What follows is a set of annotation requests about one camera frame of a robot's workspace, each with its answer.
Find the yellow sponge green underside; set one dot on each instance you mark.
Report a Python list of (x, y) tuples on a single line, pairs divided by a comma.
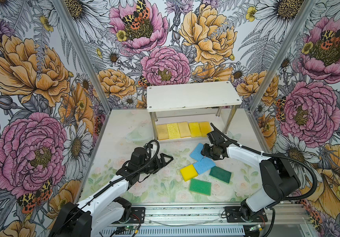
[(195, 130)]

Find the pale yellow porous sponge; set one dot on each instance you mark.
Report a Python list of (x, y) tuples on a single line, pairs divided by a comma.
[(173, 131)]

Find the aluminium front rail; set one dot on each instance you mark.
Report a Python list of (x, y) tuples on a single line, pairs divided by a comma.
[(176, 214)]

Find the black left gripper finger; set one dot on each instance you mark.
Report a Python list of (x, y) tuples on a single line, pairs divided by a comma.
[(159, 166), (165, 158)]

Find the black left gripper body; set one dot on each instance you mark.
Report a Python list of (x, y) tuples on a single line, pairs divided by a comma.
[(157, 163)]

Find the green circuit board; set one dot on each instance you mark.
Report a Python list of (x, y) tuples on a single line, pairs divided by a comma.
[(126, 228)]

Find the tan beige sponge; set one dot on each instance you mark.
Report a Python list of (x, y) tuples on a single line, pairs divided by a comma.
[(162, 132)]

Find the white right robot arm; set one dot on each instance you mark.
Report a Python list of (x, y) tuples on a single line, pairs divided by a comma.
[(278, 177)]

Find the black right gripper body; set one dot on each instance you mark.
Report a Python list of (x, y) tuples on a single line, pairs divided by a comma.
[(216, 141)]

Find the white vented cable duct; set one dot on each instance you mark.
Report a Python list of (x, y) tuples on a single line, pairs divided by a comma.
[(180, 231)]

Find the dark green sponge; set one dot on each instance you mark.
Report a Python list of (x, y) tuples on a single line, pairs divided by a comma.
[(220, 174)]

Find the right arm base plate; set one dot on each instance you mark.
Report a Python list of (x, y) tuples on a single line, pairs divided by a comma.
[(237, 214)]

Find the small blue sponge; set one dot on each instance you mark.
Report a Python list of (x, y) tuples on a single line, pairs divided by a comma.
[(196, 154)]

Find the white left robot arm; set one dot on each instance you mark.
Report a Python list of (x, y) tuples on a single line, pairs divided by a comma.
[(89, 216)]

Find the bright yellow sponge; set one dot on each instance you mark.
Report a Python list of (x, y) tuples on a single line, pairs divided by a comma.
[(188, 173)]

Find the light blue sponge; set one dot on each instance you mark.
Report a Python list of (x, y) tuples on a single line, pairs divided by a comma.
[(204, 165)]

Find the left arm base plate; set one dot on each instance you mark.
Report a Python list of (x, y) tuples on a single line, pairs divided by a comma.
[(136, 215)]

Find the white two-tier shelf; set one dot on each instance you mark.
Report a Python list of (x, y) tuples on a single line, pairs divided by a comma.
[(192, 96)]

